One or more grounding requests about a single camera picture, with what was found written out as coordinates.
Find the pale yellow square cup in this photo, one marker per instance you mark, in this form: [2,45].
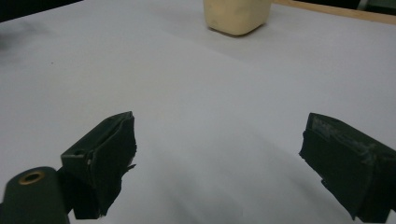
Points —
[236,15]

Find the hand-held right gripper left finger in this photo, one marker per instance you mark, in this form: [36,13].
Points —
[106,155]

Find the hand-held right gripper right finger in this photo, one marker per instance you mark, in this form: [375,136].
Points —
[348,168]

